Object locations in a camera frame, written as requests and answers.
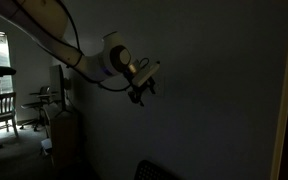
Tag dark wooden cabinet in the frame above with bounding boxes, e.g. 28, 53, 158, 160
44, 105, 86, 169

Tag black perforated chair back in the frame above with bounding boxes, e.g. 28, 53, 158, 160
133, 159, 182, 180

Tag light switch wall plate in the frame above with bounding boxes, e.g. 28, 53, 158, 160
154, 75, 167, 99

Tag white paper sheet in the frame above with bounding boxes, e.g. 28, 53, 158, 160
40, 137, 54, 156

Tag pale door frame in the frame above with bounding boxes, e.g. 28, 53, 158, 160
269, 0, 288, 180

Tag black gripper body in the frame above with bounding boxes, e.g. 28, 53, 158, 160
127, 77, 154, 102

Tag wooden slatted chair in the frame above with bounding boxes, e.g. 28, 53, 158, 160
0, 92, 20, 139

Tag black computer monitor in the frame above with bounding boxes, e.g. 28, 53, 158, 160
48, 63, 73, 118

